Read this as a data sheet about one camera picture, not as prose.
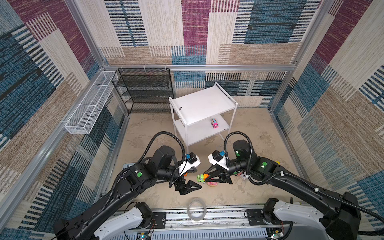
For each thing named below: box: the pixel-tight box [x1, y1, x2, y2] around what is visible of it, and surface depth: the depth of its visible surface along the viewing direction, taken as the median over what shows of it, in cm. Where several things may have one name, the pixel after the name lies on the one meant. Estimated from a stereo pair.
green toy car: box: [196, 173, 210, 184], surface depth 63 cm
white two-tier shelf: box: [169, 82, 238, 154], surface depth 82 cm
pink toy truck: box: [211, 118, 219, 129], surface depth 91 cm
